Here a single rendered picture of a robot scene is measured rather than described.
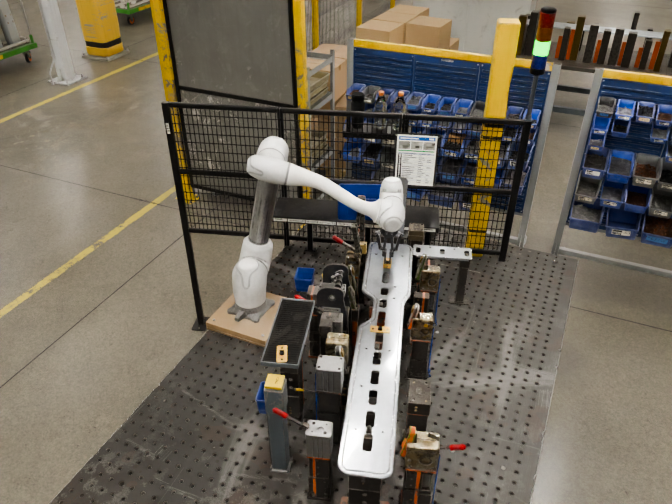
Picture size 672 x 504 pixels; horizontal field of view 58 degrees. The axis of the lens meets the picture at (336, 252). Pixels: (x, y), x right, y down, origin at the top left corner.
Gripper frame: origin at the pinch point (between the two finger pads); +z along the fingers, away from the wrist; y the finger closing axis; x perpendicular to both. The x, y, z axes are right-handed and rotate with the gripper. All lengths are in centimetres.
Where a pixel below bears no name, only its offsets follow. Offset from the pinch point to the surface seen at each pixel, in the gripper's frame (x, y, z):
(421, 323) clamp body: -43.2, 17.0, 2.8
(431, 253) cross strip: 13.1, 21.1, 5.4
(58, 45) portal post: 501, -452, 58
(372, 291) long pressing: -21.2, -5.4, 5.3
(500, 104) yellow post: 58, 49, -56
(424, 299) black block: -22.0, 18.3, 6.8
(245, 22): 195, -115, -56
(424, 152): 55, 14, -29
